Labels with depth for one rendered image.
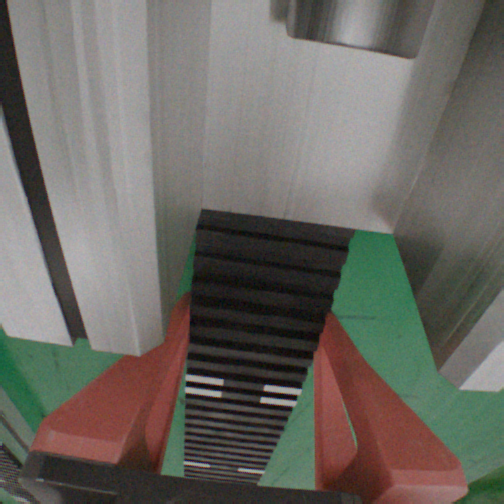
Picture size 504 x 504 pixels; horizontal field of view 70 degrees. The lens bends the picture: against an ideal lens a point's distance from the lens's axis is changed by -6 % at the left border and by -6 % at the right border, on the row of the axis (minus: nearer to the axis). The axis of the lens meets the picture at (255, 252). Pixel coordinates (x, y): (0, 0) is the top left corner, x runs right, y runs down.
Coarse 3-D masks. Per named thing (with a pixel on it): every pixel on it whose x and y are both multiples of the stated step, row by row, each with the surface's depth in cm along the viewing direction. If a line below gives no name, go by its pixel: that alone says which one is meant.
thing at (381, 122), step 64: (0, 0) 3; (64, 0) 3; (128, 0) 3; (192, 0) 5; (256, 0) 6; (320, 0) 5; (384, 0) 5; (448, 0) 6; (0, 64) 3; (64, 64) 3; (128, 64) 3; (192, 64) 5; (256, 64) 7; (320, 64) 7; (384, 64) 6; (448, 64) 6; (0, 128) 3; (64, 128) 3; (128, 128) 3; (192, 128) 6; (256, 128) 7; (320, 128) 7; (384, 128) 7; (448, 128) 7; (0, 192) 4; (64, 192) 4; (128, 192) 4; (192, 192) 7; (256, 192) 8; (320, 192) 8; (384, 192) 8; (448, 192) 6; (0, 256) 4; (64, 256) 4; (128, 256) 4; (448, 256) 6; (0, 320) 5; (64, 320) 5; (128, 320) 5; (448, 320) 6
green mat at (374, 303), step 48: (192, 240) 15; (384, 240) 15; (384, 288) 16; (0, 336) 21; (384, 336) 19; (0, 384) 25; (48, 384) 24; (432, 384) 21; (288, 432) 26; (480, 432) 26; (288, 480) 33
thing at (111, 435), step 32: (160, 352) 11; (96, 384) 9; (128, 384) 9; (160, 384) 10; (64, 416) 8; (96, 416) 8; (128, 416) 8; (160, 416) 13; (32, 448) 7; (64, 448) 7; (96, 448) 7; (128, 448) 8; (160, 448) 12; (32, 480) 7; (64, 480) 7; (96, 480) 7; (128, 480) 7; (160, 480) 7; (192, 480) 7
